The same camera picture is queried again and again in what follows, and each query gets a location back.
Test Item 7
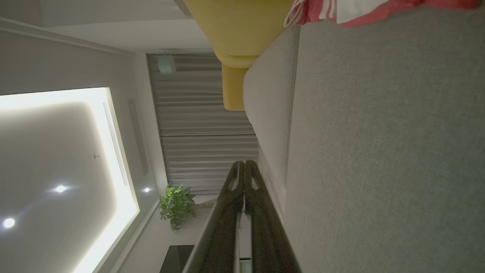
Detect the black flat television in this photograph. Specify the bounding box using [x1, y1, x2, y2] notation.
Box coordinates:
[159, 245, 195, 273]

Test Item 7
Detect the large grey sofa seat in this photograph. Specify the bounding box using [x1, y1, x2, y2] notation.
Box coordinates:
[258, 7, 485, 273]

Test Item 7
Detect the green potted tree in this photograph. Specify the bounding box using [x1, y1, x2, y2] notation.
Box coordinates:
[159, 183, 217, 232]

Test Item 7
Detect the grey pleated curtain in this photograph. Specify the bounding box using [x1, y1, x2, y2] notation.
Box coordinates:
[147, 53, 260, 195]

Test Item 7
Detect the small grey sofa cushion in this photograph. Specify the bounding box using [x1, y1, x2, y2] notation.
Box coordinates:
[242, 25, 301, 187]

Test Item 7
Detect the yellow sofa backrest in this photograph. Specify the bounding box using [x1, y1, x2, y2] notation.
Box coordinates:
[183, 0, 293, 111]

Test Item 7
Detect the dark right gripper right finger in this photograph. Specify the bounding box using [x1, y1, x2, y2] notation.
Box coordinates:
[244, 160, 302, 273]

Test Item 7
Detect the red Bulls basketball jersey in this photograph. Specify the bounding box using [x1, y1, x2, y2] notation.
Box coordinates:
[284, 0, 482, 28]

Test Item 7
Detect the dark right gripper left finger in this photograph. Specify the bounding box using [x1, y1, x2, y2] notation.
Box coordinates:
[181, 160, 245, 273]

